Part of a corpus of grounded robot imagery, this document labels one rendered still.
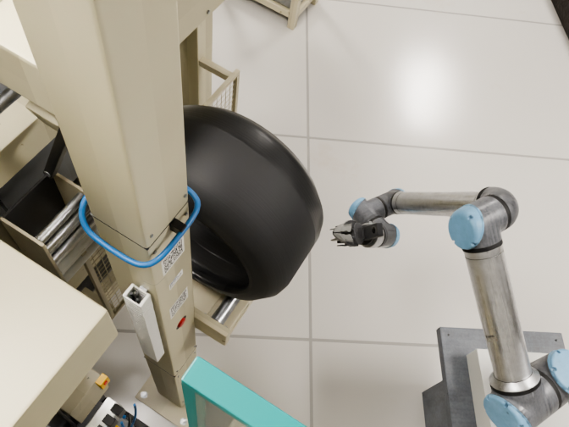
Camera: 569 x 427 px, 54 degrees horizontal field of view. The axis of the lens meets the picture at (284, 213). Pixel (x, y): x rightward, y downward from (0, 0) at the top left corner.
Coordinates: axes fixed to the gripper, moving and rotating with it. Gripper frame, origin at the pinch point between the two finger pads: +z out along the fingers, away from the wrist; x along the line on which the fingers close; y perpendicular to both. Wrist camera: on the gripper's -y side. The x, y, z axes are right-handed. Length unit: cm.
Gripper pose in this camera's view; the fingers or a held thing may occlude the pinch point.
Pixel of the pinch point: (337, 232)
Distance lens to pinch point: 182.5
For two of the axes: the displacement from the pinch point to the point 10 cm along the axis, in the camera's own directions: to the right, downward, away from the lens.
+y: -7.3, 1.6, 6.6
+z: -6.8, -0.5, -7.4
